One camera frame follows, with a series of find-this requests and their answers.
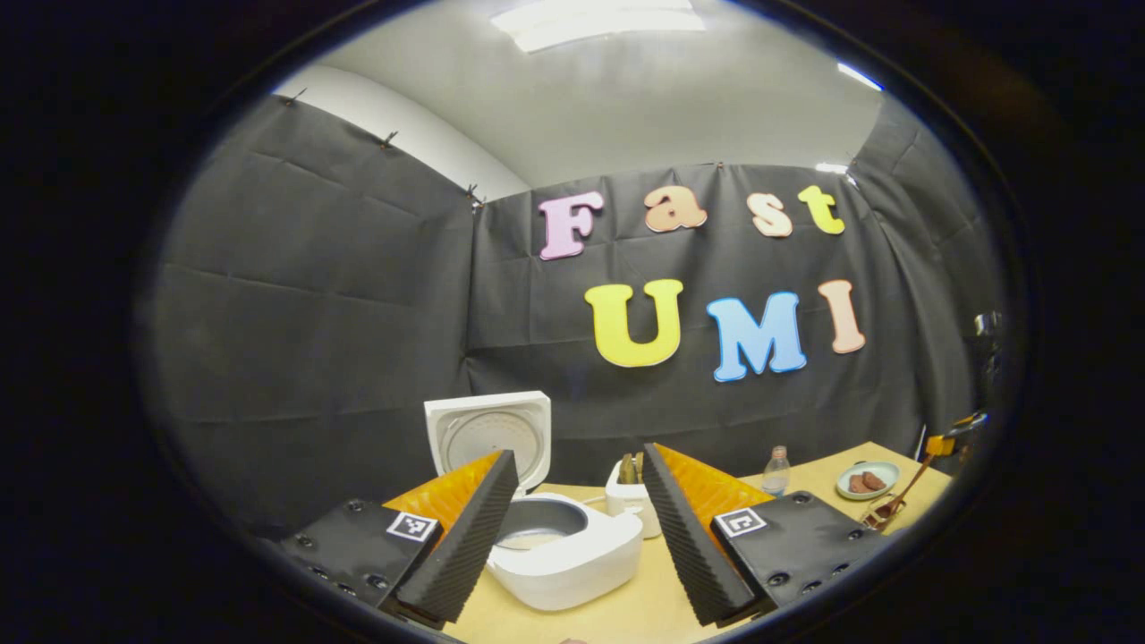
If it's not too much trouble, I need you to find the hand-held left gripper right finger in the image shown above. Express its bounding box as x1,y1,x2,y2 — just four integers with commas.
641,442,891,627

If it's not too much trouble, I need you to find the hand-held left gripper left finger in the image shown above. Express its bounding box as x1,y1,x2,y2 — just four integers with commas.
277,449,520,627

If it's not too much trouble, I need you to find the brown wooden spoon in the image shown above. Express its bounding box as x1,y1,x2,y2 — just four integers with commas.
872,452,936,521

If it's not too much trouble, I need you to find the white rice cooker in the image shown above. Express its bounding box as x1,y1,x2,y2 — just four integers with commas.
423,390,645,613

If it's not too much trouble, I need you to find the white toaster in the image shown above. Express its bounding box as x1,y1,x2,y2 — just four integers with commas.
605,459,665,540

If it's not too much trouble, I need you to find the pale green plate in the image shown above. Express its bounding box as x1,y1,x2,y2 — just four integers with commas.
835,461,902,502

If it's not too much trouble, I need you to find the clear plastic water bottle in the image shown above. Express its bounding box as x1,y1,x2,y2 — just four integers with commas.
762,445,793,498

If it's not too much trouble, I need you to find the black backdrop cloth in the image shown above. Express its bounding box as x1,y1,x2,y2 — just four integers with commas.
134,89,1007,538

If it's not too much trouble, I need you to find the small ceiling light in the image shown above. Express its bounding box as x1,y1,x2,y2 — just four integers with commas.
836,61,885,93

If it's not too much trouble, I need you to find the large ceiling light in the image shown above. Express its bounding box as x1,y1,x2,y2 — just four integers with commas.
490,0,708,53

